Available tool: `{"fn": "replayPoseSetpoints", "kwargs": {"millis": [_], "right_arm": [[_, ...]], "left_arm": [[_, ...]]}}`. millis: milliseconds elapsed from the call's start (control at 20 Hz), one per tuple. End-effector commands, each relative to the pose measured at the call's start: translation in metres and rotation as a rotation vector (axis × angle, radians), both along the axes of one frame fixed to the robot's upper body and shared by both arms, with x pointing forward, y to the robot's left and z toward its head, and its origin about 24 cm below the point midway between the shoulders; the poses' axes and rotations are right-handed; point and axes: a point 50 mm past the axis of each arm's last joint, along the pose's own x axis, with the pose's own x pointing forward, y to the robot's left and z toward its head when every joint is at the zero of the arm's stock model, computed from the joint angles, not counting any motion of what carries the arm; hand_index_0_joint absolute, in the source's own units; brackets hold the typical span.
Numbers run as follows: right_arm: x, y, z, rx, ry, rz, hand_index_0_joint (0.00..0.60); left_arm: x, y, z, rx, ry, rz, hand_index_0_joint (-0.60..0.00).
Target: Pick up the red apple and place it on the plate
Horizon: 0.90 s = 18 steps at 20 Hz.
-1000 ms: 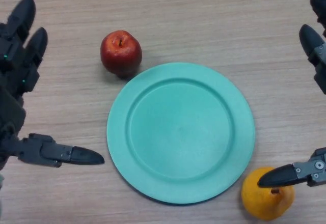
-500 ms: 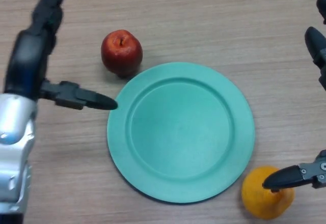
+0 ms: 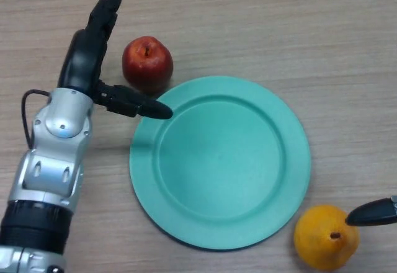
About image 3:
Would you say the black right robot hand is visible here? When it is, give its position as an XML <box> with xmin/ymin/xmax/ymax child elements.
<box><xmin>345</xmin><ymin>195</ymin><xmax>397</xmax><ymax>227</ymax></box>

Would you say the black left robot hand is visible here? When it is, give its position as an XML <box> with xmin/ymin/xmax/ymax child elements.
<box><xmin>58</xmin><ymin>0</ymin><xmax>174</xmax><ymax>121</ymax></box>

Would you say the red apple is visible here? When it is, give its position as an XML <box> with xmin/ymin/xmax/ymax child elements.
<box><xmin>122</xmin><ymin>36</ymin><xmax>174</xmax><ymax>96</ymax></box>

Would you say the green round plate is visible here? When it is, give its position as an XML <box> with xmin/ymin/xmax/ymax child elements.
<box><xmin>129</xmin><ymin>76</ymin><xmax>311</xmax><ymax>251</ymax></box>

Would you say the yellow pear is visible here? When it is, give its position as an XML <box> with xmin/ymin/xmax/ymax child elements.
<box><xmin>293</xmin><ymin>204</ymin><xmax>360</xmax><ymax>271</ymax></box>

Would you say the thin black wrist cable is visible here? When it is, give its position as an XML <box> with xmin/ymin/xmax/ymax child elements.
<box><xmin>20</xmin><ymin>89</ymin><xmax>52</xmax><ymax>148</ymax></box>

